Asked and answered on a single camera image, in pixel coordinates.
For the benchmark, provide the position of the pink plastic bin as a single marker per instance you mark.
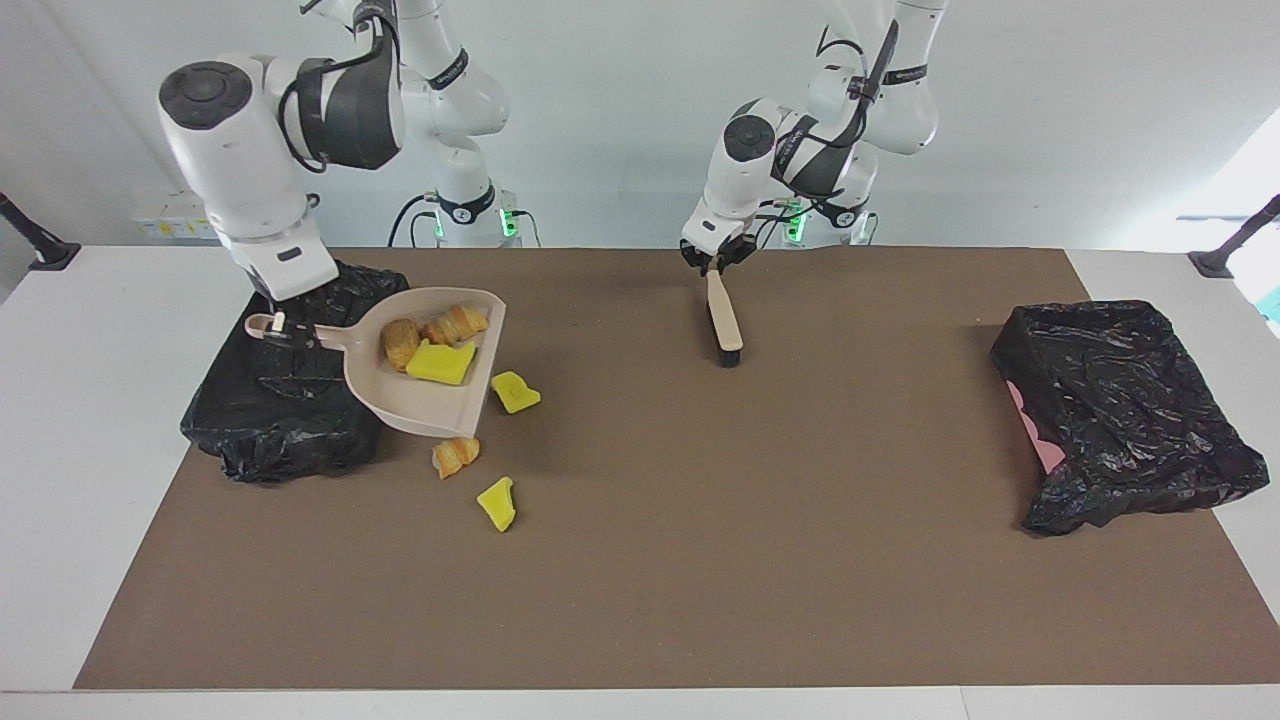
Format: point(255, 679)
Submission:
point(1045, 450)

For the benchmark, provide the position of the brown table mat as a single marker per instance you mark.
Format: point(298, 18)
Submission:
point(600, 620)

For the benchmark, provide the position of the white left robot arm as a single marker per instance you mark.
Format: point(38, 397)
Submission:
point(735, 190)

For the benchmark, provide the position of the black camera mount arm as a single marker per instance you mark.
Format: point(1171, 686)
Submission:
point(40, 245)
point(1215, 262)

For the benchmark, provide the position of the wedge yellow sponge piece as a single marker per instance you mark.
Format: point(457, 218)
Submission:
point(497, 505)

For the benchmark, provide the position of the beige hand brush black bristles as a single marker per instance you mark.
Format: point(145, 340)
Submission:
point(722, 310)

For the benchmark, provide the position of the black trash bag over pink bin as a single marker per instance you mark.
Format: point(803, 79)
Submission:
point(1130, 420)

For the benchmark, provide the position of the notched yellow sponge piece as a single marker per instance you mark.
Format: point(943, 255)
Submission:
point(440, 364)

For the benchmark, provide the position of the small white wall box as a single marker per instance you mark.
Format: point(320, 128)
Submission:
point(150, 222)

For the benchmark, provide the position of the beige plastic dustpan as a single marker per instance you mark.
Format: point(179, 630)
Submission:
point(420, 405)

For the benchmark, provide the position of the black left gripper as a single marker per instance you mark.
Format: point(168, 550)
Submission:
point(728, 252)

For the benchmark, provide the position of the black trash bag lined bin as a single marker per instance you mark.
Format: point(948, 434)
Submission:
point(270, 420)

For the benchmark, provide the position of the ridged yellow sponge piece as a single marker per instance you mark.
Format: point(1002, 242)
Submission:
point(516, 393)

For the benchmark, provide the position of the large white wall box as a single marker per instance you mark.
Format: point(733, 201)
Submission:
point(190, 205)

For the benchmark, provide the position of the teal plastic object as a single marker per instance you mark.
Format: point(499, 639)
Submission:
point(1271, 303)

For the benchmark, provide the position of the tan toy pastry piece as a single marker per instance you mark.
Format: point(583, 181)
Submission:
point(455, 323)

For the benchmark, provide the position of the brown toy bread roll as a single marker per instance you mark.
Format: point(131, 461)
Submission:
point(400, 343)

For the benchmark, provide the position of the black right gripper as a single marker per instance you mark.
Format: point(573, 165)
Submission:
point(290, 306)

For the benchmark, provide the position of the striped orange toy croissant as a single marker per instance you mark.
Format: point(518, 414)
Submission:
point(455, 458)

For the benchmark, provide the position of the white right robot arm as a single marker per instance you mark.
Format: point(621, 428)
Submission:
point(240, 170)

